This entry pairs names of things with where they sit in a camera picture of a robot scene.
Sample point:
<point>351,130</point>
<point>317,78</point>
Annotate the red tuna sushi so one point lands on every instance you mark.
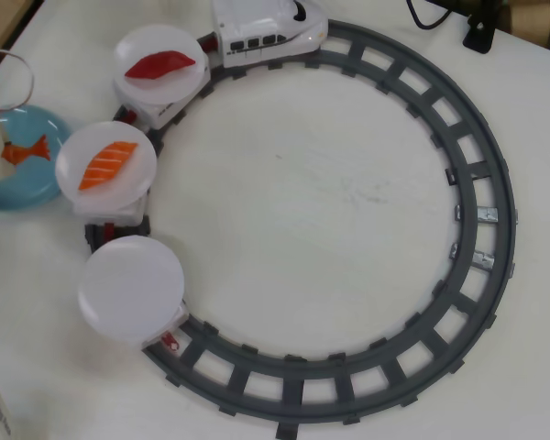
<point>160,66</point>

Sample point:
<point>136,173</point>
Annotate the silver tape piece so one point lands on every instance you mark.
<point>458,213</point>
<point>483,260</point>
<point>454,251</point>
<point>487,214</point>

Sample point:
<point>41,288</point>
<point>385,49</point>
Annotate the white train car under empty plate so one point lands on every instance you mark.
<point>172,322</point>

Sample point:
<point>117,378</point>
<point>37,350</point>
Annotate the orange salmon sushi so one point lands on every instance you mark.
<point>107,165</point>

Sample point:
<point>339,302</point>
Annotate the grey circular toy train track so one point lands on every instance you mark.
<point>486,137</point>

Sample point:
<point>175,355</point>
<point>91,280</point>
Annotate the empty white plate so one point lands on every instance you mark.
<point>128,289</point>

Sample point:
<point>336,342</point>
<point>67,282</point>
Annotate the white plate carrying salmon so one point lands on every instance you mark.
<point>119,188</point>

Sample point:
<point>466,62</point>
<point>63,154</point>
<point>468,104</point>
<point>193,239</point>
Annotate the black clamp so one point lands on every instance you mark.
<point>481,32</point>

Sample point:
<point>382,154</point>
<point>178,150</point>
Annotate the white train car under tuna plate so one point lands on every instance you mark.
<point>165,113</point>

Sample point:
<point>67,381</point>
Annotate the white Shinkansen locomotive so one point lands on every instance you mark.
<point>266,27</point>

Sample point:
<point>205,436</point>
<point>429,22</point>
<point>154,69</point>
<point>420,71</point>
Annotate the orange shrimp sushi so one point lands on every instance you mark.
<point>23,151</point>

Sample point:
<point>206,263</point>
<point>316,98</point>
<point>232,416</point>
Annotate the white plate carrying tuna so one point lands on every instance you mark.
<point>165,91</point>

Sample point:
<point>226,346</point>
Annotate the blue dish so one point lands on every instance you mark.
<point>32,185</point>

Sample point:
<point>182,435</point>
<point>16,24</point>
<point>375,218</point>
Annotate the white train car under salmon plate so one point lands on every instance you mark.
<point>129,213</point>

